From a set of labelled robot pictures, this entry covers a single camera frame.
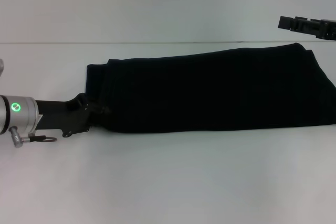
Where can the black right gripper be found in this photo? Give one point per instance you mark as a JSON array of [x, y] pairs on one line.
[[328, 29]]

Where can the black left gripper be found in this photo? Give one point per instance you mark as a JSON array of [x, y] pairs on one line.
[[63, 115]]

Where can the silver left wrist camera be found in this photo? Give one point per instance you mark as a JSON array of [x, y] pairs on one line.
[[1, 67]]

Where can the black t-shirt with white print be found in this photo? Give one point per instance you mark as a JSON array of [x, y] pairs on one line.
[[210, 90]]

